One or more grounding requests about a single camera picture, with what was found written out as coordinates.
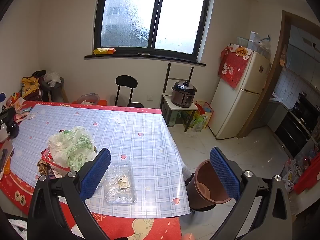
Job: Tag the blue plaid table cover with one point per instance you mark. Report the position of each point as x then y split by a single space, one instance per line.
140 150

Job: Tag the colourful snack packet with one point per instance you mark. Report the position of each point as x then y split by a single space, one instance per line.
15 100

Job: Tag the brown trash bin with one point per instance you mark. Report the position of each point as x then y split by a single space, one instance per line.
200 192

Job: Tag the white wall outlet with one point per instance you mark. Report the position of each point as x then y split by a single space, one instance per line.
149 97

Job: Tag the blue cloth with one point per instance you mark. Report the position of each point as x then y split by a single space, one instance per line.
27 109

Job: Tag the grey stool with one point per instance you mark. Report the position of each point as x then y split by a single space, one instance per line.
56 91

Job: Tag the black gourd-shaped bottle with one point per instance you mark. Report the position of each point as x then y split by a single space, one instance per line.
12 130

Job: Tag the red cartoon box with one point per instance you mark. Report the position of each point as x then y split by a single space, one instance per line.
232 72

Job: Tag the black framed window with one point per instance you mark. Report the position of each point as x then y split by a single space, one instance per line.
130 15

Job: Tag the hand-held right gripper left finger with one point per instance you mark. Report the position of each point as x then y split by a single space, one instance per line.
96 175

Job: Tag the yellow clothing pile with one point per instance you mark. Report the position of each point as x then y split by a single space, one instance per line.
31 86

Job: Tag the red white snack wrapper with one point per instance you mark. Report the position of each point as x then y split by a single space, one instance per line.
53 166

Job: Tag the cream refrigerator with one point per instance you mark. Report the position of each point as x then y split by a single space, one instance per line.
237 110

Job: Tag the yellow snack packet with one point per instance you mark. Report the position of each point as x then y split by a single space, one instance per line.
105 51

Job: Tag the black built-in oven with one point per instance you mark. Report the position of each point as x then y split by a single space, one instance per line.
297 127

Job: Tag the grey kitchen cabinets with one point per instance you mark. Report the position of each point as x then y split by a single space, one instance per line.
302 55

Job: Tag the crumpled clear plastic bag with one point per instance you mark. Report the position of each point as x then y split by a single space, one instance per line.
52 78

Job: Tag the clear pink bowl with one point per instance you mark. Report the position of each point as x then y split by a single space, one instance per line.
87 99

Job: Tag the green plastic jug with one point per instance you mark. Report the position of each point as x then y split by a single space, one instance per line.
174 120

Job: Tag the black round-back chair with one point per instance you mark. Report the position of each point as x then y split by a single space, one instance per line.
126 81

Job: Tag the red plastic bag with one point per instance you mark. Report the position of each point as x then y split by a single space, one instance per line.
308 175

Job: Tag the red yellow shopping bag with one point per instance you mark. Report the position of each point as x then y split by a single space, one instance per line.
203 116

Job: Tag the white green plastic bag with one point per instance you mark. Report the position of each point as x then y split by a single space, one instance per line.
72 150

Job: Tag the orange packet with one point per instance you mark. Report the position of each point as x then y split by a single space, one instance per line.
7 166

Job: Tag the clear plastic tray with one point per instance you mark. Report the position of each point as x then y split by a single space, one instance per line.
120 192

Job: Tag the clear plastic storage box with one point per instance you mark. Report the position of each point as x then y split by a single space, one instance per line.
253 41

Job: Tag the white fleece garment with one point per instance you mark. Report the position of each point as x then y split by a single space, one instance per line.
18 230

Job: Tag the round metal lid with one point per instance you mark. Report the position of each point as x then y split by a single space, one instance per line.
143 53

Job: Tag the black windowsill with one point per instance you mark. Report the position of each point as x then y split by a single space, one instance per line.
175 60

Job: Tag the wooden door frame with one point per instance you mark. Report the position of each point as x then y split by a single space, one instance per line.
277 55

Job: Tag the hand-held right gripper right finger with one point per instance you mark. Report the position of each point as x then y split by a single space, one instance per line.
225 177

